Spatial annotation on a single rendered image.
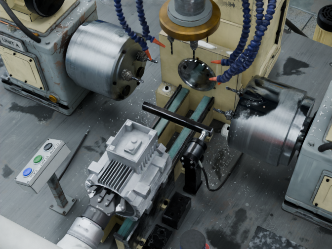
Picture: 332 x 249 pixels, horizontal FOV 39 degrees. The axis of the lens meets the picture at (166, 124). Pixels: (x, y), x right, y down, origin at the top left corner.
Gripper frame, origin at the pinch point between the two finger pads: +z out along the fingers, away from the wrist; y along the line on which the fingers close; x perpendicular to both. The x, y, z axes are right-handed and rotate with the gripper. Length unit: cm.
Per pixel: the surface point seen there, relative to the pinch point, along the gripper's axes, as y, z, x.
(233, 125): -22.2, 24.6, 0.5
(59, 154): 20.8, -6.5, 0.5
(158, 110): 3.7, 23.1, 7.2
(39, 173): 21.4, -14.9, -2.0
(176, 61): 8.3, 44.8, 8.6
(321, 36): -28, 121, 61
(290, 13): -3, 152, 85
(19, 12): 60, 30, -9
